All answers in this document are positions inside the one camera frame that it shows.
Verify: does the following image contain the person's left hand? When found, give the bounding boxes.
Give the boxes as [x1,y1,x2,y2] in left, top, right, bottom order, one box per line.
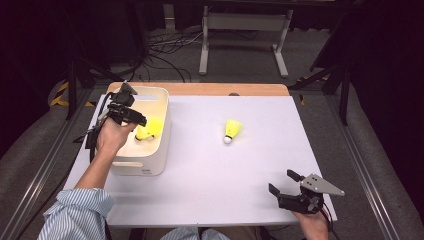
[95,117,138,158]

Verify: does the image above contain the white flat board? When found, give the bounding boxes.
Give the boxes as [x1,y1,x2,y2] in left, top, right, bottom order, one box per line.
[63,94,338,228]

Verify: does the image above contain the yellow shuttlecock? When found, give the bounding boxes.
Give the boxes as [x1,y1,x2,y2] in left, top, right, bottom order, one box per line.
[223,118,244,145]
[145,116,165,141]
[134,129,151,142]

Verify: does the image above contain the yellow black hazard tape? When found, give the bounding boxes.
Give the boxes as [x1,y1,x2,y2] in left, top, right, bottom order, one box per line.
[49,81,96,108]

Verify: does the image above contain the white metal stand frame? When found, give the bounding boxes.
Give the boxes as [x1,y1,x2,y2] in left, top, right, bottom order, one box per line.
[198,4,294,79]

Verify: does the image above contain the black floor cables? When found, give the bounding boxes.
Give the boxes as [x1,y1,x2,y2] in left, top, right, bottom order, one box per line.
[146,29,204,84]

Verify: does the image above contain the aluminium rail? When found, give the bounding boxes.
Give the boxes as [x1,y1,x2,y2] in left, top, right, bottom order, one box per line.
[0,87,98,240]
[324,94,401,240]

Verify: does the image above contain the white plastic bin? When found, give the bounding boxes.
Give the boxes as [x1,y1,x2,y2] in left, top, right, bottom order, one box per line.
[96,85,173,177]

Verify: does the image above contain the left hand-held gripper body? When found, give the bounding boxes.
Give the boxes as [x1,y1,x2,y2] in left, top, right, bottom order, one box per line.
[106,81,138,125]

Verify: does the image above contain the black metal stand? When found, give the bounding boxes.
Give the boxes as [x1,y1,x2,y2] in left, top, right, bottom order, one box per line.
[288,13,354,127]

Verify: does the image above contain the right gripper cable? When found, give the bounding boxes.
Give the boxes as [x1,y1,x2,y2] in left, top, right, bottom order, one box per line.
[319,201,335,233]

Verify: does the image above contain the person's right hand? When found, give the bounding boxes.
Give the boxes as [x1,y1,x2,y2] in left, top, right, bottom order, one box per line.
[292,209,331,240]

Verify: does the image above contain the black tripod stand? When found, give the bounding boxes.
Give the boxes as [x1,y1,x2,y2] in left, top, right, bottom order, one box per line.
[64,56,128,121]

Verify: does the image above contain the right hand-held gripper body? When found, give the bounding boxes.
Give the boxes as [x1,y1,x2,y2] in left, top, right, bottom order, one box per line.
[277,173,346,215]

